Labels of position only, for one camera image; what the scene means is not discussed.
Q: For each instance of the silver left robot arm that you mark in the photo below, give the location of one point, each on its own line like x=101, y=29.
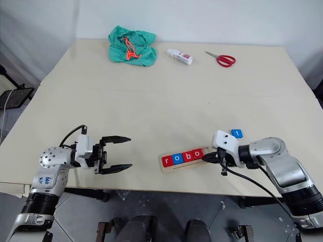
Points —
x=50, y=166

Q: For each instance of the wooden letter tile rack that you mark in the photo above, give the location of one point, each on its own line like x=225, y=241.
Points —
x=176, y=169

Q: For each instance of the red letter tile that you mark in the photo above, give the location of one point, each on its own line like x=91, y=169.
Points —
x=188, y=156

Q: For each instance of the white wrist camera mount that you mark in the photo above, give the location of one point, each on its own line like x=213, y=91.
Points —
x=83, y=151
x=224, y=141

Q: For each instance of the white spray bottle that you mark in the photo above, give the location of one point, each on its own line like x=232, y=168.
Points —
x=180, y=56

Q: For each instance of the blue letter o block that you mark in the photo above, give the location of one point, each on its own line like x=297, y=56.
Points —
x=178, y=159

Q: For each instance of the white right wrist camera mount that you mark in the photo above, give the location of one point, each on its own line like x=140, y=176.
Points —
x=224, y=141

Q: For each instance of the dark rounded shape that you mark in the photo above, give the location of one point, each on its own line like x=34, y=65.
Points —
x=198, y=230
x=140, y=228

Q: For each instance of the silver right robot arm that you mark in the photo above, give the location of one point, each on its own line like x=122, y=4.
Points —
x=282, y=161

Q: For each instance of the black mesh stand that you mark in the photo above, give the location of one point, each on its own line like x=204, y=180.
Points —
x=16, y=97

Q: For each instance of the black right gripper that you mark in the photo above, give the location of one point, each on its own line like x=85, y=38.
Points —
x=223, y=157

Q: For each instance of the rusty metal bracket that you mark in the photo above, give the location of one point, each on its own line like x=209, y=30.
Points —
x=243, y=233
x=103, y=230

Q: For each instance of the blue letter tile t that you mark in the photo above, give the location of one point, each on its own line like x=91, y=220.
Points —
x=237, y=133

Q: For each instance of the black table frame bar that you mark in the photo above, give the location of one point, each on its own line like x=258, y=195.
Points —
x=85, y=193

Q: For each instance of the green crumpled cloth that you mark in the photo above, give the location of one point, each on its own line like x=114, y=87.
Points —
x=118, y=54

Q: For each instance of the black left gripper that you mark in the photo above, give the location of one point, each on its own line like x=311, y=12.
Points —
x=99, y=157

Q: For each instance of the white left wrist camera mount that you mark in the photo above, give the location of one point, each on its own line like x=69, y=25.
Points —
x=83, y=151

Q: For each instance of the black furniture piece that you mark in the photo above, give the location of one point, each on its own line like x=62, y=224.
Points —
x=319, y=89

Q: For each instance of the red letter r block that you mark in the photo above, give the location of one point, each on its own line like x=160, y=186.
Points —
x=167, y=161

